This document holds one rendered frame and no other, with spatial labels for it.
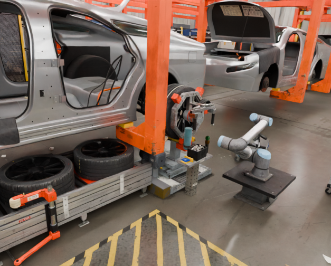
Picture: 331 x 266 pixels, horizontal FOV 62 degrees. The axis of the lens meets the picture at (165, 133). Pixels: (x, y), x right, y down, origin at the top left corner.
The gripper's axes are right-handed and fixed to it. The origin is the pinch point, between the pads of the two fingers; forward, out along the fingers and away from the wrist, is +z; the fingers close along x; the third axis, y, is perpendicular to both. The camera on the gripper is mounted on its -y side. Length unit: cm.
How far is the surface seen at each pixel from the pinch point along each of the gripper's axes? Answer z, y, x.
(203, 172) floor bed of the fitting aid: 35, 55, -49
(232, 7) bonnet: -306, 35, -217
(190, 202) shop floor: 70, 65, 1
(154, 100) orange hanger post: -28, 113, 52
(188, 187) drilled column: 55, 70, -9
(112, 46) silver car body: -159, 237, -125
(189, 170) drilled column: 35, 71, 1
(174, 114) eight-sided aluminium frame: -24, 96, 16
